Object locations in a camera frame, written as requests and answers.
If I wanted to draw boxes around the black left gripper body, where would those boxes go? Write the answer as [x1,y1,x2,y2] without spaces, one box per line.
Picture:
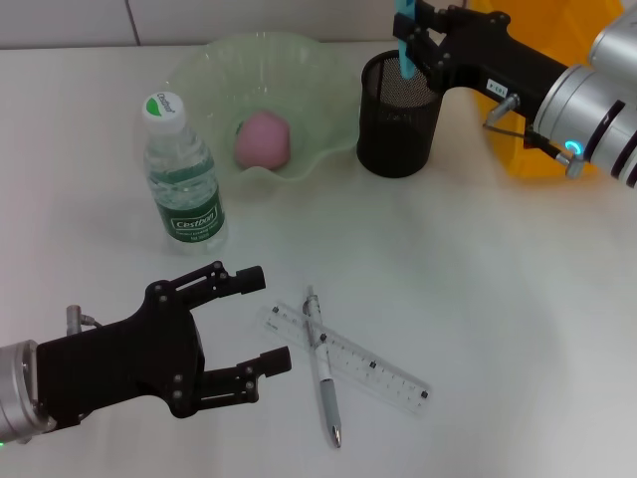
[35,279,207,430]

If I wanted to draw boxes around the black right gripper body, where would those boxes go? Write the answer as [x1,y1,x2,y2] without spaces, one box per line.
[431,5,569,109]

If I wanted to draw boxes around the blue scissors with teal sheath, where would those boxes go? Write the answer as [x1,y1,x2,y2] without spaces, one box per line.
[394,0,417,81]

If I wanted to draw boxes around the clear water bottle green label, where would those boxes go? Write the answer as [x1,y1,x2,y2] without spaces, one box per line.
[140,90,230,256]

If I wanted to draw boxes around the grey white ballpoint pen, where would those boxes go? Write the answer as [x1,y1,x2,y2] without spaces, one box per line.
[304,284,344,449]

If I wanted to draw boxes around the pink peach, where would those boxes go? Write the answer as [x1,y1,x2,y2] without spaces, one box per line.
[232,111,293,171]

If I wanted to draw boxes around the black mesh pen holder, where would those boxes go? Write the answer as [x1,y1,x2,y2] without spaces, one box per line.
[355,48,444,178]

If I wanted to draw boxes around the green glass fruit bowl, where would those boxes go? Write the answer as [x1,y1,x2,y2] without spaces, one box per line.
[163,30,360,185]

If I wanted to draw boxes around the clear plastic ruler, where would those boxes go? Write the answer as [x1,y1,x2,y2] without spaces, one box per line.
[259,300,432,417]

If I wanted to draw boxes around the yellow plastic storage bin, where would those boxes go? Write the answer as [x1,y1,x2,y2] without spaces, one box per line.
[470,0,637,178]

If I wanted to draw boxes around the grey right gripper cable plugs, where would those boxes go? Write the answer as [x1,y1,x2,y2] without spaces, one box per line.
[482,92,586,179]

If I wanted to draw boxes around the silver left gripper cable plug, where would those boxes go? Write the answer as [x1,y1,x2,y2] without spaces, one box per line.
[66,304,105,336]

